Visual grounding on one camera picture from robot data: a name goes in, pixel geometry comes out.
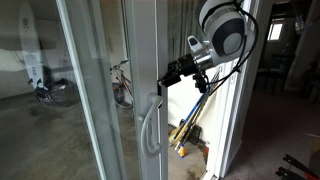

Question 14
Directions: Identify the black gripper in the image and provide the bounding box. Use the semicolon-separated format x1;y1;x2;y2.
159;53;201;88

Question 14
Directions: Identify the window with vertical blinds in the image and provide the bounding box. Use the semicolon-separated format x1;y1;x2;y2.
166;0;204;73

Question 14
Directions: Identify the bicycle with blue saddle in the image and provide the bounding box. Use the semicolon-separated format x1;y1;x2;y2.
109;59;134;110

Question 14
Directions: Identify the black dustpan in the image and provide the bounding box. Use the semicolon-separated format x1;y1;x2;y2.
188;124;203;146

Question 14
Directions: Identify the dark indoor chair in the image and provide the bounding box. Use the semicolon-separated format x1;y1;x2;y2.
256;54;289;96

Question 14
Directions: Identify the black bag pile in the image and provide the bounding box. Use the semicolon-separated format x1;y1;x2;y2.
33;64;81;108

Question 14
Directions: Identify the white surfboard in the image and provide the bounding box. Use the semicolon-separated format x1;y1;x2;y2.
18;1;45;90

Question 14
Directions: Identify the red black clamp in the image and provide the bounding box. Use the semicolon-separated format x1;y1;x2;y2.
282;153;320;179
274;165;303;180

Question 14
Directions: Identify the brown cardboard box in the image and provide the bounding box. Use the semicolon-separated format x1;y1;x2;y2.
305;132;320;168

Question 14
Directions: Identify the glass door with handle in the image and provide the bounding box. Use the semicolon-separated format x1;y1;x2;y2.
0;0;160;180

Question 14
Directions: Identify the blue handled broom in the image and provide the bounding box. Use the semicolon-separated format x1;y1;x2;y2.
174;89;211;151

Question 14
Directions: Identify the wooden handled broom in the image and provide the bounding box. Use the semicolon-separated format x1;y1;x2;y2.
168;66;219;146

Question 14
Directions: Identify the grey door pull handle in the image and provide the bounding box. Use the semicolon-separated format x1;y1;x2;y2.
139;93;165;158

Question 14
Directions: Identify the white door frame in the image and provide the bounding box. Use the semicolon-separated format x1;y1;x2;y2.
204;0;263;180

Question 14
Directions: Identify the fixed glass panel white frame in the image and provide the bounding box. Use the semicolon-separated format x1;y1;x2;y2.
0;0;129;180

